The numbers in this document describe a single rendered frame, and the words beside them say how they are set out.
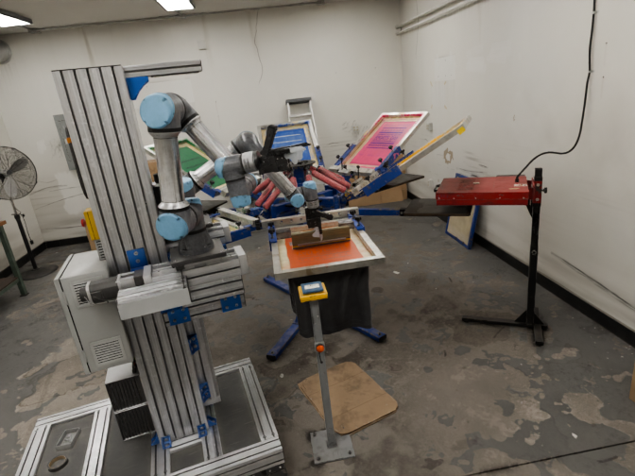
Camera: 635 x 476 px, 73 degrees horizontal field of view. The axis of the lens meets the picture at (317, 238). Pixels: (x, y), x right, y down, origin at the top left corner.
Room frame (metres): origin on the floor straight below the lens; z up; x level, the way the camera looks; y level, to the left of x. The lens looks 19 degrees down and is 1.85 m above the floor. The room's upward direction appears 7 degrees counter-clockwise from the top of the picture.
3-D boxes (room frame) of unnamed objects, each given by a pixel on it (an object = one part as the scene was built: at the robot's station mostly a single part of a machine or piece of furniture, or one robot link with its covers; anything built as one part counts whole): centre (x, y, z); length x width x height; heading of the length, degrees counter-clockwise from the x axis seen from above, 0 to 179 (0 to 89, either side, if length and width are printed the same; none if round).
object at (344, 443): (1.86, 0.05, 0.48); 0.22 x 0.22 x 0.96; 6
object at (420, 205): (3.21, -0.52, 0.91); 1.34 x 0.40 x 0.08; 66
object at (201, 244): (1.76, 0.53, 1.31); 0.15 x 0.15 x 0.10
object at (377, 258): (2.43, -0.01, 0.97); 0.79 x 0.58 x 0.04; 6
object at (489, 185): (2.90, -1.20, 1.06); 0.61 x 0.46 x 0.12; 66
